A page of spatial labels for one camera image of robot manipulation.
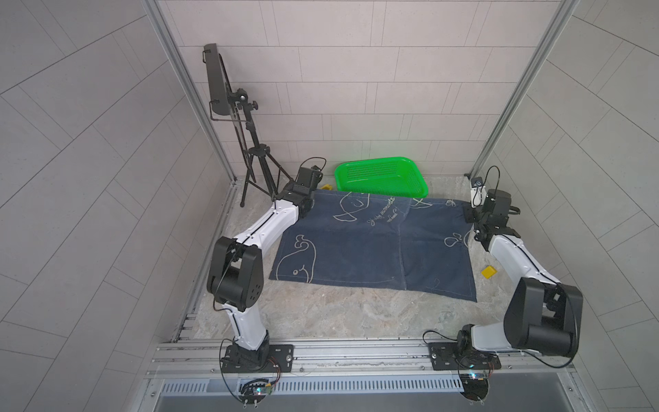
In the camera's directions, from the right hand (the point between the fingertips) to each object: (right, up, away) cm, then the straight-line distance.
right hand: (477, 194), depth 87 cm
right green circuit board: (-11, -52, -19) cm, 56 cm away
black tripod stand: (-72, +10, +2) cm, 72 cm away
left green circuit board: (-69, -50, -23) cm, 88 cm away
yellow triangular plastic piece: (-53, +4, +25) cm, 59 cm away
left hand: (-64, +3, +5) cm, 64 cm away
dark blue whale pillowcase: (-39, -16, +10) cm, 44 cm away
